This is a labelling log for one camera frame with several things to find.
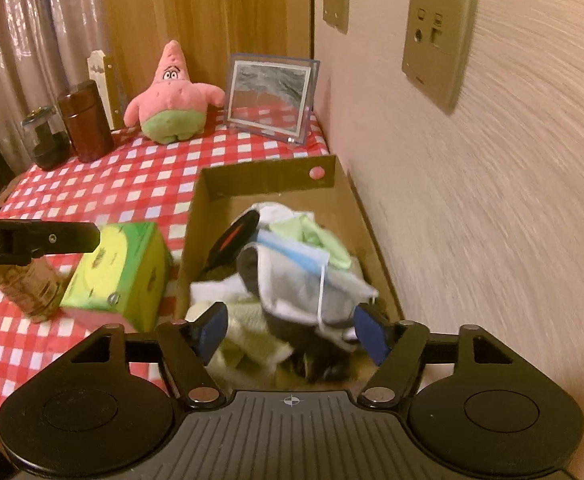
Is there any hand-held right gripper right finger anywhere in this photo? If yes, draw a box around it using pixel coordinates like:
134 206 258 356
353 304 518 407

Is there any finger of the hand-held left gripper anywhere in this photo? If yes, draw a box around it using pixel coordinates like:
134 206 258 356
39 221 102 257

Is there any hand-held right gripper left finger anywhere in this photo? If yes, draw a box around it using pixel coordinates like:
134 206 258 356
66 302 229 407

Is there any cream fluffy towel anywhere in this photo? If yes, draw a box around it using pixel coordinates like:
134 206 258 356
211 300 300 391

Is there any black cloth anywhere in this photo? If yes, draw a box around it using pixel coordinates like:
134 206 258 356
236 250 355 353

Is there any white and blue face mask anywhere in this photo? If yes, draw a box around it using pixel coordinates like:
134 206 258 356
254 232 380 342

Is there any black band with red stripe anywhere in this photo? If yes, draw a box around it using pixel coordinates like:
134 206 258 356
207 210 263 267

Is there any pale green cloth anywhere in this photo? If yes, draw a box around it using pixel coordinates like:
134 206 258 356
271 214 353 270

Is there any brown cardboard box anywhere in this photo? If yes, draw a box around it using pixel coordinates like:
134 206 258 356
174 154 405 391

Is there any nut jar with gold lid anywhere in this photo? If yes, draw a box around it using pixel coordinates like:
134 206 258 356
0 255 63 323

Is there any green tissue box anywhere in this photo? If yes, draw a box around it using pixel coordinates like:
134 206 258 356
60 221 173 332

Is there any red checkered tablecloth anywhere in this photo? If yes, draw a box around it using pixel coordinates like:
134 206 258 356
0 105 333 426

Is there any dark glass jar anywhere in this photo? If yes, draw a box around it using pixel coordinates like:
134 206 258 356
22 107 71 171

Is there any brown wooden canister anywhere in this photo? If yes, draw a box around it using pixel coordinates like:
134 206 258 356
58 80 116 163

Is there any white wooden chair back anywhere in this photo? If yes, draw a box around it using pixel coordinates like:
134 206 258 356
88 50 122 131

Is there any pink starfish plush toy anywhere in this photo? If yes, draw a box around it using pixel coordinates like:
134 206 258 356
124 40 226 144

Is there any beige patterned curtain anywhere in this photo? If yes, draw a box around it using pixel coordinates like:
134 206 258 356
0 0 103 176

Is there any wooden wardrobe panel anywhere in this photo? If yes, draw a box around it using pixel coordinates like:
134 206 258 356
99 0 315 111

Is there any clear acrylic picture frame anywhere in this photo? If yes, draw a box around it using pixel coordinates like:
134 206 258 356
224 53 321 147

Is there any gold wall socket plate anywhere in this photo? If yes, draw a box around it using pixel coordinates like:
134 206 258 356
402 0 477 113

